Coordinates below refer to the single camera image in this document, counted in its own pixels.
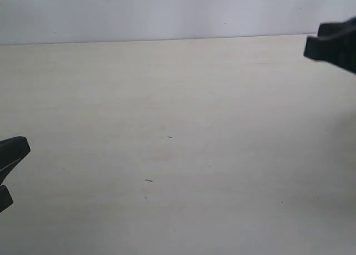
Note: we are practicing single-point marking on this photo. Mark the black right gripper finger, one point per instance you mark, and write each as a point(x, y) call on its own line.
point(5, 198)

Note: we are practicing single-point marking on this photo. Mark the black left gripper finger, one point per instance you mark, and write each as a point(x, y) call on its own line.
point(13, 150)

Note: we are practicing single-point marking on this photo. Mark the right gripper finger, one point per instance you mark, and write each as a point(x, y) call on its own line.
point(339, 52)
point(337, 30)

